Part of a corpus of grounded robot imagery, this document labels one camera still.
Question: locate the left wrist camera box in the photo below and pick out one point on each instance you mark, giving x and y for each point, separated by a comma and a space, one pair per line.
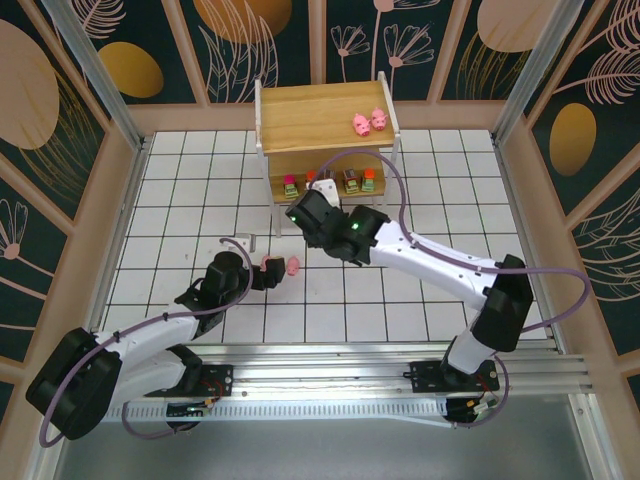
245, 241

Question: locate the pink plastic toy pig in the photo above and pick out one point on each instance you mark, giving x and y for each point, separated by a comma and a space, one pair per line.
267, 260
294, 266
379, 119
362, 125

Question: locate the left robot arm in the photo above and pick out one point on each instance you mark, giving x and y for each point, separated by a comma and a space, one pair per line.
145, 335

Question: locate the green toy car pink top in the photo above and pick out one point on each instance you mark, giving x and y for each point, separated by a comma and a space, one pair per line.
289, 185

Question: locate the wooden shelf white frame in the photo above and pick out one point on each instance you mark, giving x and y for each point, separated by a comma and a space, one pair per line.
310, 115

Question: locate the aluminium frame post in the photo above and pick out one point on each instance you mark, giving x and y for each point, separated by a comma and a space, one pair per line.
96, 75
525, 75

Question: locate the frosted grey panel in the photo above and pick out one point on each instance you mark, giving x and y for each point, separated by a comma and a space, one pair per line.
320, 455

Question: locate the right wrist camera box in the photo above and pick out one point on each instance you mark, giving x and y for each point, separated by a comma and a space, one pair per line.
324, 189

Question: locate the aluminium table edge strip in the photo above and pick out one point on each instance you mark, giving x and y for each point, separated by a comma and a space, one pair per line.
510, 190
132, 190

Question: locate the green toy car orange top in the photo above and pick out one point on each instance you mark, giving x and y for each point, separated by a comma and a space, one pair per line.
369, 181
311, 176

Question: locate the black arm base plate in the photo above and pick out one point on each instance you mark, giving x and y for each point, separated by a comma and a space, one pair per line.
220, 375
425, 375

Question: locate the aluminium mounting rail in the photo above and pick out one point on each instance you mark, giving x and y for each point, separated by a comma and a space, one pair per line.
325, 372

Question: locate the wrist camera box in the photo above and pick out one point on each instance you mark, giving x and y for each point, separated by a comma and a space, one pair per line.
324, 189
245, 241

